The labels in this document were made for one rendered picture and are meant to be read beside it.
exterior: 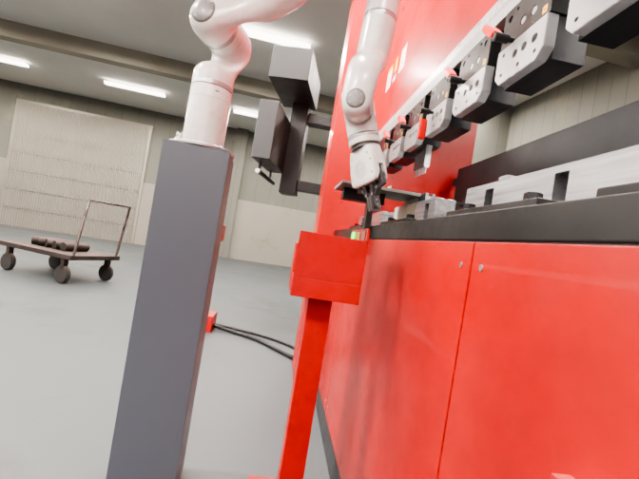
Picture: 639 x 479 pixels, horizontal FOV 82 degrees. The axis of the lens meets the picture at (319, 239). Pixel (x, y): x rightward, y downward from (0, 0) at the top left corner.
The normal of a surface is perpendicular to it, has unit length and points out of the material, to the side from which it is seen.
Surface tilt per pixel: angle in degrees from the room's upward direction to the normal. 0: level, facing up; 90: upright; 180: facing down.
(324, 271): 90
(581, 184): 90
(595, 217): 90
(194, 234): 90
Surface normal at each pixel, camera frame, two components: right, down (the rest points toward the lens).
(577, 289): -0.98, -0.16
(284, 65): -0.10, -0.03
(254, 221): 0.18, 0.02
